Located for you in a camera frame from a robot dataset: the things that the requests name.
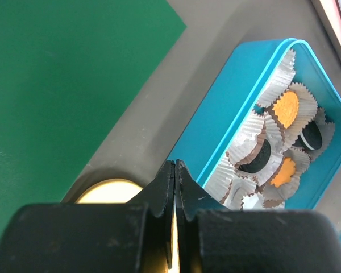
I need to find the yellow plastic tray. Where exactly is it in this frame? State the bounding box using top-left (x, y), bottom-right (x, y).
top-left (76, 179), bottom-right (180, 272)

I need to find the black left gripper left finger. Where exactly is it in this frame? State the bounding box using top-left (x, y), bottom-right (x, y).
top-left (0, 161), bottom-right (175, 272)

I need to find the large black sandwich cookie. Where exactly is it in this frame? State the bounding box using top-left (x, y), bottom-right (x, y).
top-left (238, 140), bottom-right (271, 173)

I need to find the teal cookie tin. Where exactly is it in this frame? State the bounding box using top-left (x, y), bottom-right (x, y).
top-left (169, 38), bottom-right (341, 210)

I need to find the green binder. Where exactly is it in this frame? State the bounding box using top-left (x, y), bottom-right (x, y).
top-left (0, 1), bottom-right (186, 236)

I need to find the orange leaf shaped cookie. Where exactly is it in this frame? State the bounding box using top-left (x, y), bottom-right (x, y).
top-left (270, 158), bottom-right (296, 188)

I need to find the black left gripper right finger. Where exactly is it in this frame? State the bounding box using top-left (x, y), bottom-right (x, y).
top-left (175, 160), bottom-right (341, 272)

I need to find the small black sandwich cookie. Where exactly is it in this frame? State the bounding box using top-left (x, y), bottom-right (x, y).
top-left (293, 121), bottom-right (323, 151)

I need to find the orange round sandwich cookie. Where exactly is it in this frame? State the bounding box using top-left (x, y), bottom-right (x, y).
top-left (272, 90), bottom-right (300, 129)

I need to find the white paper cupcake liner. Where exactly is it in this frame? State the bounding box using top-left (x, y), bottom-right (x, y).
top-left (227, 111), bottom-right (266, 165)
top-left (257, 49), bottom-right (296, 107)

